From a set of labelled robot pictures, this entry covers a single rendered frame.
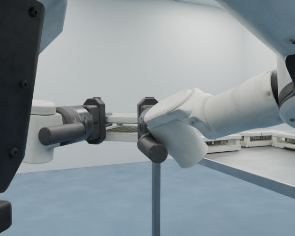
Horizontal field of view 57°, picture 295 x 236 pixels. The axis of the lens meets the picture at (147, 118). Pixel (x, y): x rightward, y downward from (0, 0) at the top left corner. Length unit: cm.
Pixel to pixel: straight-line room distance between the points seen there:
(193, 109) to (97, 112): 34
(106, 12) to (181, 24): 141
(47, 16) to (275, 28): 20
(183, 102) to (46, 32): 23
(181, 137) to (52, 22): 29
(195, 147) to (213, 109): 10
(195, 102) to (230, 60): 546
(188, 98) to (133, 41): 444
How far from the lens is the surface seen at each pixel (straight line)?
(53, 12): 29
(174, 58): 515
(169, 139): 48
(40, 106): 55
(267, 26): 25
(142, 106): 65
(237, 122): 40
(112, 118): 76
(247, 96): 38
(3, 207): 33
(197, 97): 44
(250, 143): 145
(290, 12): 24
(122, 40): 479
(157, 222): 173
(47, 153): 58
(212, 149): 124
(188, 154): 49
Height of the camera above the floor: 107
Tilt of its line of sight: 3 degrees down
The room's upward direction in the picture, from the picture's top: straight up
